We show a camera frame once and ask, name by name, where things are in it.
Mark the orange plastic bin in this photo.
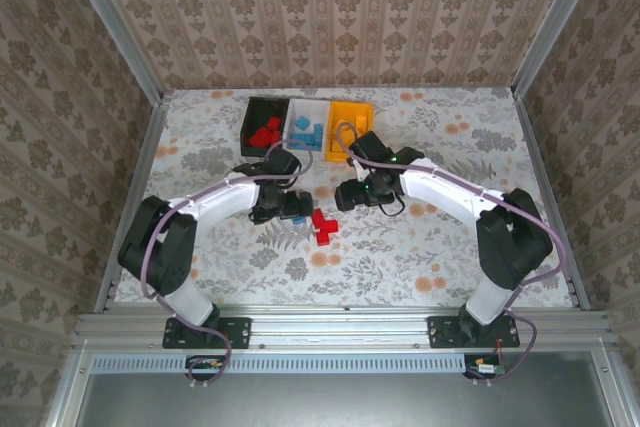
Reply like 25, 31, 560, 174
324, 100, 375, 166

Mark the floral patterned table cover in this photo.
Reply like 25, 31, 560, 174
113, 86, 576, 309

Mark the white plastic bin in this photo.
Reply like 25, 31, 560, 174
284, 98, 332, 158

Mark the black plastic bin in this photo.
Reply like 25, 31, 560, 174
239, 95, 291, 159

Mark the small circuit board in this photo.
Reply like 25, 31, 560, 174
464, 355, 507, 381
185, 355, 226, 379

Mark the grey metal sheet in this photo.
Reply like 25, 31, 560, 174
74, 369, 615, 427

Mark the aluminium mounting rail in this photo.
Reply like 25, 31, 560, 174
74, 305, 614, 353

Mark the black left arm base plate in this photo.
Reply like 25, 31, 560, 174
163, 315, 252, 350

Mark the aluminium side rail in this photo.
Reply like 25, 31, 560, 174
94, 91, 171, 313
509, 86, 594, 313

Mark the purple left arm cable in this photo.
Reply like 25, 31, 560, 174
141, 139, 315, 388

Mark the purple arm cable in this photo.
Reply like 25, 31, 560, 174
334, 120, 566, 388
141, 139, 315, 388

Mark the grey slotted cable duct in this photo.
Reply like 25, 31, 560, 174
92, 351, 474, 374

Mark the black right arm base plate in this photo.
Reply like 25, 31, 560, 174
426, 315, 522, 350

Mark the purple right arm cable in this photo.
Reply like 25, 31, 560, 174
334, 120, 566, 388

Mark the aluminium frame post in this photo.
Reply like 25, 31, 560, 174
56, 0, 167, 106
510, 0, 610, 97

